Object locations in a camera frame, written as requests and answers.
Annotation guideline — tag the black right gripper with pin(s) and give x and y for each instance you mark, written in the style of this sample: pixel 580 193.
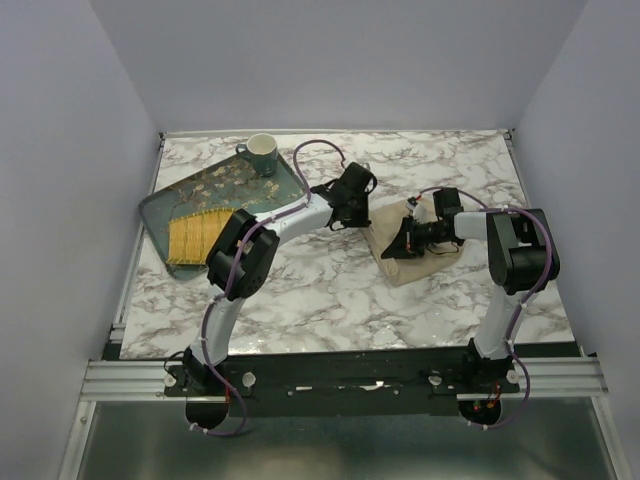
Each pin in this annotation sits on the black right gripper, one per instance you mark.
pixel 405 245

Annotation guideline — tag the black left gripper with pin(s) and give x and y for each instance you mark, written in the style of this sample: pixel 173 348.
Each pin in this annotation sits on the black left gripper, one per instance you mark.
pixel 362 220

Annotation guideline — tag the beige cloth napkin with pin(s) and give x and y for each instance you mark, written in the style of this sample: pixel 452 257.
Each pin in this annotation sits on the beige cloth napkin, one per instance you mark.
pixel 385 224

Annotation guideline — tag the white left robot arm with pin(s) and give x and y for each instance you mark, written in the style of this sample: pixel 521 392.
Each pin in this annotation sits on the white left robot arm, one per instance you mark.
pixel 241 258

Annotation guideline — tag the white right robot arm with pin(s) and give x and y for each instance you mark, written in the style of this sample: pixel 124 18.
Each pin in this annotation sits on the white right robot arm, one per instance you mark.
pixel 522 260

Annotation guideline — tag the green ceramic mug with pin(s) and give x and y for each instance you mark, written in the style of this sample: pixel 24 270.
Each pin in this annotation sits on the green ceramic mug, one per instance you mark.
pixel 261 152

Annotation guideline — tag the green floral tray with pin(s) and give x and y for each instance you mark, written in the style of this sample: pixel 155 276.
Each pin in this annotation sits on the green floral tray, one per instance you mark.
pixel 230 183

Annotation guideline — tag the yellow bamboo mat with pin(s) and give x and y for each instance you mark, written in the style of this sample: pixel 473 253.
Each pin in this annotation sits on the yellow bamboo mat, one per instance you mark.
pixel 191 237

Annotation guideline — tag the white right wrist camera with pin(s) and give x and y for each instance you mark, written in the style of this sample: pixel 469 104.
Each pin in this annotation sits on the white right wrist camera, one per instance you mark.
pixel 417 210

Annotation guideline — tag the black metal base rail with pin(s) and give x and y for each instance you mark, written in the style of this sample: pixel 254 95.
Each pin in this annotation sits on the black metal base rail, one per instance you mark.
pixel 446 381

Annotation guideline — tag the silver aluminium frame rail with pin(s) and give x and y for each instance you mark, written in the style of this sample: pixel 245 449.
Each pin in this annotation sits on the silver aluminium frame rail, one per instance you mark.
pixel 327 295

